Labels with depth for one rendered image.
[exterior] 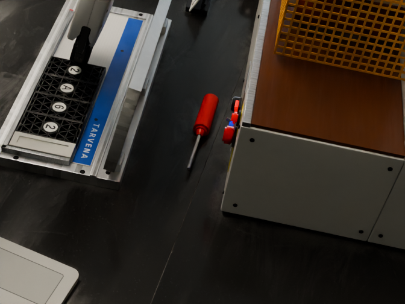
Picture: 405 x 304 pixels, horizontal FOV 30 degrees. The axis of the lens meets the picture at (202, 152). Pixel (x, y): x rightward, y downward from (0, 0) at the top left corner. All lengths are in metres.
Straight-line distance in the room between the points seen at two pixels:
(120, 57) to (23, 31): 0.20
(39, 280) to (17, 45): 0.53
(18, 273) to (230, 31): 0.70
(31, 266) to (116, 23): 0.57
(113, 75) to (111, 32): 0.12
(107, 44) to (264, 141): 0.47
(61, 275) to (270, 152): 0.34
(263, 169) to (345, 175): 0.12
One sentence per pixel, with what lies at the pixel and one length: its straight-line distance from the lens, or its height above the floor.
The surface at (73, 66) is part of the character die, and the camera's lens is 1.34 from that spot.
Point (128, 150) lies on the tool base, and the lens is 1.22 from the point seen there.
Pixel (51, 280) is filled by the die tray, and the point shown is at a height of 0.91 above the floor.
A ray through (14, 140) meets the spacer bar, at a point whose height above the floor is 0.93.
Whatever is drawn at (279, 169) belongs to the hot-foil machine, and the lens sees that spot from 1.09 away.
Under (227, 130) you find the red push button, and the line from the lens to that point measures 1.13.
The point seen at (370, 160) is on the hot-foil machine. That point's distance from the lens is 1.07.
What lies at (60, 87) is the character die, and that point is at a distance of 1.30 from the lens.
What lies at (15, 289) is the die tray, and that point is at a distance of 1.06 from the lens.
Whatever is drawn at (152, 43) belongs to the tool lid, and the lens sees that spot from 1.11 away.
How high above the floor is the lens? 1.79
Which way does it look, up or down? 45 degrees down
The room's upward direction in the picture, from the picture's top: 11 degrees clockwise
